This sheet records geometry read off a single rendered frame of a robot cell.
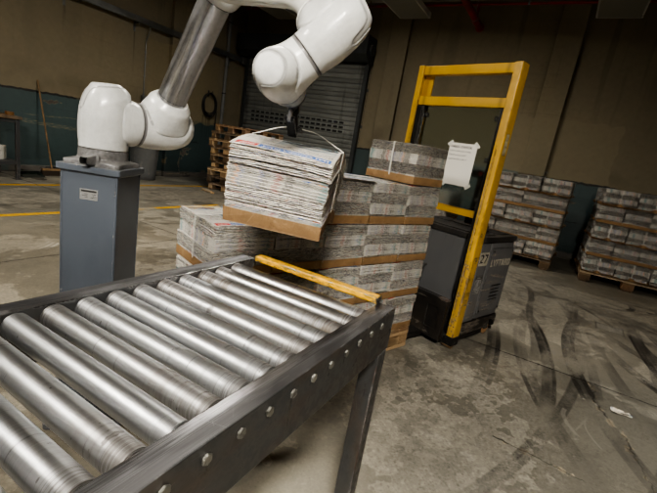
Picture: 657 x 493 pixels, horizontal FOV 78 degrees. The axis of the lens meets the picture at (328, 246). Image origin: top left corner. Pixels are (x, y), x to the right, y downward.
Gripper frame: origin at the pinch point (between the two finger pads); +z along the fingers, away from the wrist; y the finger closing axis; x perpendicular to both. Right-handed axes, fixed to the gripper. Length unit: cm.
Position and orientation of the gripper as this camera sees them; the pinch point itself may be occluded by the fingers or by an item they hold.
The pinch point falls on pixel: (302, 106)
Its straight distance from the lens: 130.5
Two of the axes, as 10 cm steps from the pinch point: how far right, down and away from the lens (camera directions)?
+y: -2.0, 9.7, 1.6
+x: 9.8, 2.1, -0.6
